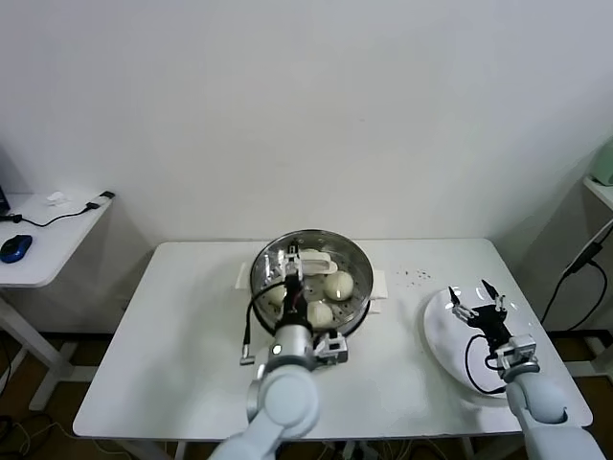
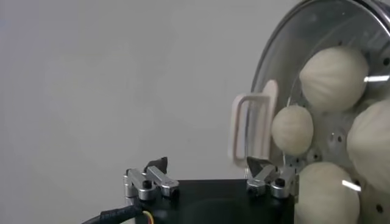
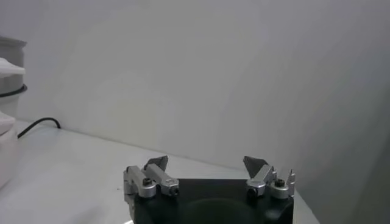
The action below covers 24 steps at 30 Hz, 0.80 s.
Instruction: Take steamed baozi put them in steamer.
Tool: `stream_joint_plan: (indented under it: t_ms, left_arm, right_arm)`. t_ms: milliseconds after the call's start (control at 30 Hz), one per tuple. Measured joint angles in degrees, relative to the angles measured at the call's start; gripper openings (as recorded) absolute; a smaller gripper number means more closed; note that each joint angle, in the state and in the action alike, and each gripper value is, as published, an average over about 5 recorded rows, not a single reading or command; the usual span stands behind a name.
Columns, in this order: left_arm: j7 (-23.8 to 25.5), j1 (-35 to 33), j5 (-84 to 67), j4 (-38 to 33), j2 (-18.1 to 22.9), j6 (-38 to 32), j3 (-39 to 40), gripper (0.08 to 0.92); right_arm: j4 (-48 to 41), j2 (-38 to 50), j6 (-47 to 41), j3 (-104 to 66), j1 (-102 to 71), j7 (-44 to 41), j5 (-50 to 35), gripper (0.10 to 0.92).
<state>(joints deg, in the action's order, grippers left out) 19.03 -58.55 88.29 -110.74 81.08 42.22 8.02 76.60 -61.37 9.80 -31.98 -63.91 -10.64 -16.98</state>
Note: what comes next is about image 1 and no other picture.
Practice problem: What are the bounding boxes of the white side table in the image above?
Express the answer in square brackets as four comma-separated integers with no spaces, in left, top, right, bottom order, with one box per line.
[0,191,116,413]

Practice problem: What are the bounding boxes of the white round plate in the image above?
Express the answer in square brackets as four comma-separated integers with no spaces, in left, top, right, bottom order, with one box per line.
[423,286,550,399]

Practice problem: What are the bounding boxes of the white shelf board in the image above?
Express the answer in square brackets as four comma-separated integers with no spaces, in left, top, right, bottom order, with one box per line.
[582,175,613,212]

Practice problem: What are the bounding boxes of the cream electric cooker base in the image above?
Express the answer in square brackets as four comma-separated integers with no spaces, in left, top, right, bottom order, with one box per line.
[252,287,384,346]

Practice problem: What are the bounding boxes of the white steamed baozi bun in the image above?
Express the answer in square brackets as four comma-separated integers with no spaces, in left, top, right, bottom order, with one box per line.
[323,271,355,302]
[261,285,287,308]
[306,300,334,331]

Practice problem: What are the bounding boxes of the blue computer mouse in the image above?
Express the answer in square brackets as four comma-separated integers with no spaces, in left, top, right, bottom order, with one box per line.
[0,233,34,264]

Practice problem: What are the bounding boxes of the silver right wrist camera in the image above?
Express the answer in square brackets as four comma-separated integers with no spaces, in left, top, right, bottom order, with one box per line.
[495,333,537,373]

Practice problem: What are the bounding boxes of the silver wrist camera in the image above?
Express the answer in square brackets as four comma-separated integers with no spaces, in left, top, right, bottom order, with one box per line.
[313,330,350,364]
[495,333,537,373]

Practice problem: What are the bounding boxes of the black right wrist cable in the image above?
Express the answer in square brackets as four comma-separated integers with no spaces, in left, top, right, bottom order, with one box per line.
[464,334,509,397]

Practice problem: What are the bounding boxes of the stainless steel steamer basket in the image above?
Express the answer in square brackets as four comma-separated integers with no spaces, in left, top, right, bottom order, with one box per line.
[236,229,388,334]

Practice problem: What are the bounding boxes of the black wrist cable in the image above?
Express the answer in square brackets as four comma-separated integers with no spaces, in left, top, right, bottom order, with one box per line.
[238,282,288,368]
[464,334,509,397]

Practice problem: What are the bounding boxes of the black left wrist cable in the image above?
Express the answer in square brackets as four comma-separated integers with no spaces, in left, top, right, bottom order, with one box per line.
[238,282,288,368]

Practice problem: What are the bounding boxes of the dark laptop screen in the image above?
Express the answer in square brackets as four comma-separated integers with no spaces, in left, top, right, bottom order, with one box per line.
[0,143,13,217]

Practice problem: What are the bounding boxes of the mint green appliance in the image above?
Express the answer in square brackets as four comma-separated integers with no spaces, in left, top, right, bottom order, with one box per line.
[588,143,613,186]

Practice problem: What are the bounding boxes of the glass lid with cream handle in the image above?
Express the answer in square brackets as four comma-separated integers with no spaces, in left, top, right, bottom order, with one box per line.
[251,232,375,332]

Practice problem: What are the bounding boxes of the black power cable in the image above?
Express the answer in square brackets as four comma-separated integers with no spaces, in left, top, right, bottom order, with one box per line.
[540,241,609,333]

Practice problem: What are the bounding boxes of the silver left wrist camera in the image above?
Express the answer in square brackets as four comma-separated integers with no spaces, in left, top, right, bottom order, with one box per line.
[313,330,350,364]

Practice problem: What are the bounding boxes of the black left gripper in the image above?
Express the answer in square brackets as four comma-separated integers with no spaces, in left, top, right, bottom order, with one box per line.
[281,244,311,327]

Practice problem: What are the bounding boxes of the scattered dark crumbs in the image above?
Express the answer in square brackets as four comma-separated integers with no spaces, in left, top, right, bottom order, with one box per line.
[392,267,431,288]

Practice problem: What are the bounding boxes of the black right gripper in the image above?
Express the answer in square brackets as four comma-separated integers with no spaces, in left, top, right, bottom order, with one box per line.
[447,279,511,340]

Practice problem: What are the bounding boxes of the thin black desk cable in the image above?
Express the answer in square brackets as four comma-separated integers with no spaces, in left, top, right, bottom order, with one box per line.
[0,200,104,227]

